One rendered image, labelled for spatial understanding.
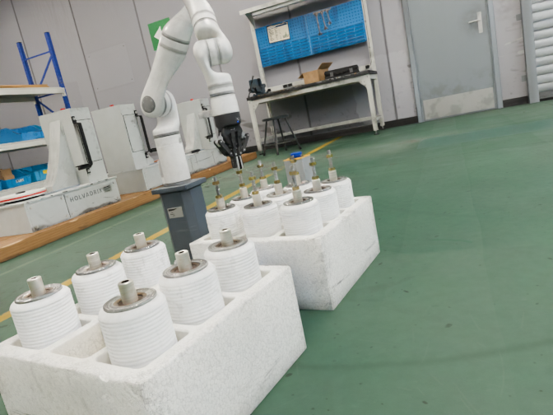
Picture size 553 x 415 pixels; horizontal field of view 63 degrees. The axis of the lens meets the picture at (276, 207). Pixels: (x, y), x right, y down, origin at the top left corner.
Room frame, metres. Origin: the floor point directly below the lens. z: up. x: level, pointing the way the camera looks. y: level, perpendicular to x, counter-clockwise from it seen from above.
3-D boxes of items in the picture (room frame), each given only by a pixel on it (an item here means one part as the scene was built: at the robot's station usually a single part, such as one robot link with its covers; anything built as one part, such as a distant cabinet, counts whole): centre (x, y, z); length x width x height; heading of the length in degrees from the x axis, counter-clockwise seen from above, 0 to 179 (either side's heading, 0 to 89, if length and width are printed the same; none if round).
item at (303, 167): (1.53, -0.10, 0.16); 0.07 x 0.07 x 0.31; 59
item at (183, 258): (0.71, 0.17, 0.26); 0.02 x 0.02 x 0.03
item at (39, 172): (6.16, 3.11, 0.36); 0.50 x 0.38 x 0.21; 66
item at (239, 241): (0.81, 0.10, 0.25); 0.08 x 0.08 x 0.01
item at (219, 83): (1.30, 0.09, 0.63); 0.09 x 0.07 x 0.15; 99
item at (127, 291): (0.61, 0.23, 0.26); 0.02 x 0.02 x 0.03
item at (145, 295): (0.61, 0.23, 0.25); 0.08 x 0.08 x 0.01
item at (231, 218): (1.20, 0.15, 0.16); 0.10 x 0.10 x 0.18
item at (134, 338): (0.61, 0.23, 0.16); 0.10 x 0.10 x 0.18
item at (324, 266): (1.24, -0.02, 0.09); 0.39 x 0.39 x 0.18; 59
